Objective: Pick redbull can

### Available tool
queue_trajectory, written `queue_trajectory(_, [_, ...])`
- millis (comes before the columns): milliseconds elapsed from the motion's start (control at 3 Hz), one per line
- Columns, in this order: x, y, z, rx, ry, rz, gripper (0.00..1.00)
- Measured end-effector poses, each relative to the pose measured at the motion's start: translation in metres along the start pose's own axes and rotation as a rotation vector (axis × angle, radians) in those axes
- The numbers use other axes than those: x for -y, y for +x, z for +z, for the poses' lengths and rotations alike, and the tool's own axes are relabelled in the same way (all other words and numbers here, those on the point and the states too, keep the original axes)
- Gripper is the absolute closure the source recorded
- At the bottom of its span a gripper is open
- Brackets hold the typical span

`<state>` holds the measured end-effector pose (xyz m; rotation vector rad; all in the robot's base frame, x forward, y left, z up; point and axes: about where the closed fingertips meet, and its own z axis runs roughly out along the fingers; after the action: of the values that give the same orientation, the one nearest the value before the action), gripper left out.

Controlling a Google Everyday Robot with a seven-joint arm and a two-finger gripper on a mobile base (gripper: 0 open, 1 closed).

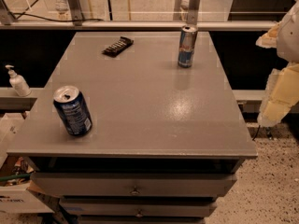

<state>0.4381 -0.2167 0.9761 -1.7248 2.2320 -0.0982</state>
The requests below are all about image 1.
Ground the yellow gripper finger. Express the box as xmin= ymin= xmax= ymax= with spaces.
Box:
xmin=257 ymin=63 xmax=299 ymax=127
xmin=255 ymin=22 xmax=280 ymax=49

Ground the red bull can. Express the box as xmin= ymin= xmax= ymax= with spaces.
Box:
xmin=178 ymin=25 xmax=198 ymax=68

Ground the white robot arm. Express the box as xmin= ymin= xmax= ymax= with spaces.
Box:
xmin=256 ymin=1 xmax=299 ymax=127

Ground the dark blue soda can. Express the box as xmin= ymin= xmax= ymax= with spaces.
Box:
xmin=53 ymin=85 xmax=93 ymax=136

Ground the grey drawer cabinet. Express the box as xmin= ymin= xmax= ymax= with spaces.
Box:
xmin=7 ymin=31 xmax=259 ymax=224

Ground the black snack bar wrapper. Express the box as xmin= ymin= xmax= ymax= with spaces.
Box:
xmin=102 ymin=36 xmax=134 ymax=58

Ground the middle grey drawer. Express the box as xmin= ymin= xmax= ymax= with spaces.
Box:
xmin=60 ymin=197 xmax=217 ymax=217

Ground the grey drawer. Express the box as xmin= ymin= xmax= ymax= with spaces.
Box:
xmin=78 ymin=216 xmax=206 ymax=224
xmin=31 ymin=173 xmax=236 ymax=197
xmin=60 ymin=197 xmax=217 ymax=217

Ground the bottom grey drawer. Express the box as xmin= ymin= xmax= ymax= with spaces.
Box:
xmin=78 ymin=216 xmax=206 ymax=224

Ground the top grey drawer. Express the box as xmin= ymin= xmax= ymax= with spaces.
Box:
xmin=31 ymin=173 xmax=236 ymax=197

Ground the white pump bottle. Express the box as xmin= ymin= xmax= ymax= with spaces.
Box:
xmin=6 ymin=64 xmax=31 ymax=97

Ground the white cardboard box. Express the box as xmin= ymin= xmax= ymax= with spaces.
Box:
xmin=0 ymin=113 xmax=52 ymax=214

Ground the black cable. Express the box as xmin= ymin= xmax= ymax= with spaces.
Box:
xmin=8 ymin=12 xmax=105 ymax=23

